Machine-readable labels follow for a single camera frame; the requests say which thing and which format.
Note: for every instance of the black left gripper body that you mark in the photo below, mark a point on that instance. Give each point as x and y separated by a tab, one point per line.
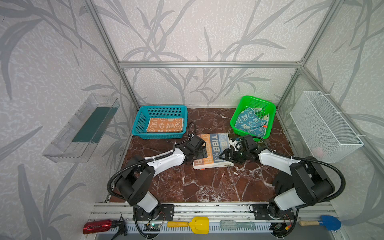
201	146

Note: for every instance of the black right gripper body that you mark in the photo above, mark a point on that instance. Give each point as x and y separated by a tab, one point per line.
235	151

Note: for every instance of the orange beige lettered towel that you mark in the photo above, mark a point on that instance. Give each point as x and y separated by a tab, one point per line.
215	145

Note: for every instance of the orange bunny towel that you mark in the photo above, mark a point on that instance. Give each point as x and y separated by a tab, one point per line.
161	125

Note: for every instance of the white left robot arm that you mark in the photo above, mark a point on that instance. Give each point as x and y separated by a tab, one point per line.
132	183

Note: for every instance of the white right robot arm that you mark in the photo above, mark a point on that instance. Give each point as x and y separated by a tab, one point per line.
301	182

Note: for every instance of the blue bunny towel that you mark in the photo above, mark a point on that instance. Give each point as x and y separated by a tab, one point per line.
252	122

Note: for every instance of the black and yellow glove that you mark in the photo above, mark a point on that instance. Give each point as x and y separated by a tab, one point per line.
282	182

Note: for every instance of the green plastic basket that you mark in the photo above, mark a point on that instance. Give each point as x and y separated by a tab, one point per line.
253	102

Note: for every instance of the teal plastic basket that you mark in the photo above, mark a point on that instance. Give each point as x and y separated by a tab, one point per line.
146	113

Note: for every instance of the yellow toy shovel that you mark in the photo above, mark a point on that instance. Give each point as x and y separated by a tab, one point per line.
198	225

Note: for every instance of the pale green brush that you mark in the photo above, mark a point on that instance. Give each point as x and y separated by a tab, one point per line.
233	225

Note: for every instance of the right controller board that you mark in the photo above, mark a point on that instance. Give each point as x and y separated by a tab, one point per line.
280	227

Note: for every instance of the controller board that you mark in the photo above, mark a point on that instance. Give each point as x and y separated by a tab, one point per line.
280	227
152	227

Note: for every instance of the left controller board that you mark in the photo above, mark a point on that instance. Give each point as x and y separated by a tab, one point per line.
152	227

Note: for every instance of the blue toy shovel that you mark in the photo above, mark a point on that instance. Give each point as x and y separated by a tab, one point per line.
331	223

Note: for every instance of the red bottle with black trigger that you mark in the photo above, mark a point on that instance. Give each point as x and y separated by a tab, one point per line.
106	225

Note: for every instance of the pink object in wire basket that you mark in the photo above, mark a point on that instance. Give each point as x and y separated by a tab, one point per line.
318	152

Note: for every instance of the white wire wall basket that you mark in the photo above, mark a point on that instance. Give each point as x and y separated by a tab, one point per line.
322	125

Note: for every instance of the aluminium frame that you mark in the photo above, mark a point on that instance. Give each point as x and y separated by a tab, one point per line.
372	144

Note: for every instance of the clear plastic wall tray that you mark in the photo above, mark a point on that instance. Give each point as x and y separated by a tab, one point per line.
79	138

